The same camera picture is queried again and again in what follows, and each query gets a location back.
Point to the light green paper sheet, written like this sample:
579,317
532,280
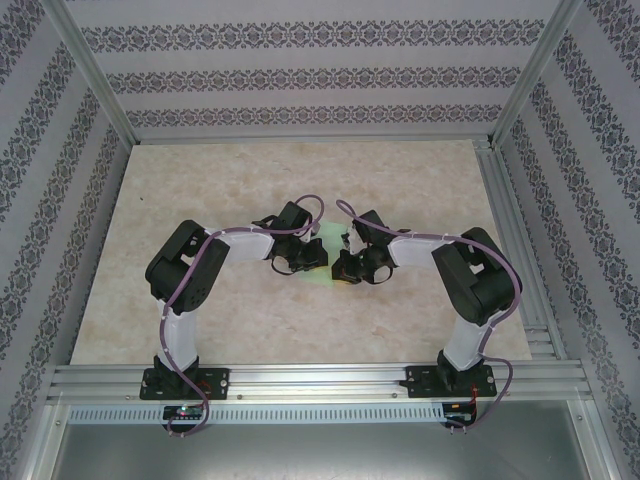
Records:
332,231

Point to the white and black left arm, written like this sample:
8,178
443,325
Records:
185,275

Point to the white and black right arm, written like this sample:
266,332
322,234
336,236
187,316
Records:
475,285

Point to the small electronics board green light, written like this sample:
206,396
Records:
182,411

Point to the long aluminium mounting rail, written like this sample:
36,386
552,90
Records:
315,382

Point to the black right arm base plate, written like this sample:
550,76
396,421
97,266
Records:
420,382

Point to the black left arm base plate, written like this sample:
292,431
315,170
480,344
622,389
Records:
215,382

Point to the aluminium side rail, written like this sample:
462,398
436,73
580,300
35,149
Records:
520,250

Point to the aluminium frame post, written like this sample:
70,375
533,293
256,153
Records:
90,65
537,65

